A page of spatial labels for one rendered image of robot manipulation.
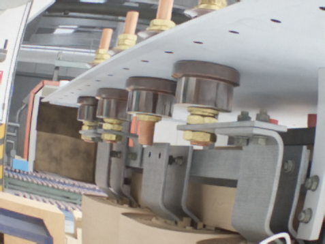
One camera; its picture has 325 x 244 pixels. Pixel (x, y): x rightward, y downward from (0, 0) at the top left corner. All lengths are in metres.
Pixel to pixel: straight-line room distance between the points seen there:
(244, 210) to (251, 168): 0.06
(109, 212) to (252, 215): 0.75
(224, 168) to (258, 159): 0.23
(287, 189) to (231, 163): 0.24
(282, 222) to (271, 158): 0.10
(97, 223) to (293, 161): 0.84
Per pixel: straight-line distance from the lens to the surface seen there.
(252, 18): 0.62
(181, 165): 1.21
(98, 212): 1.55
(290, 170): 0.81
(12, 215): 2.12
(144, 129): 1.22
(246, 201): 0.84
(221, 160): 1.07
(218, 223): 1.14
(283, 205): 0.82
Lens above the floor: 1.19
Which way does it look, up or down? 4 degrees up
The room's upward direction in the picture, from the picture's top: 7 degrees clockwise
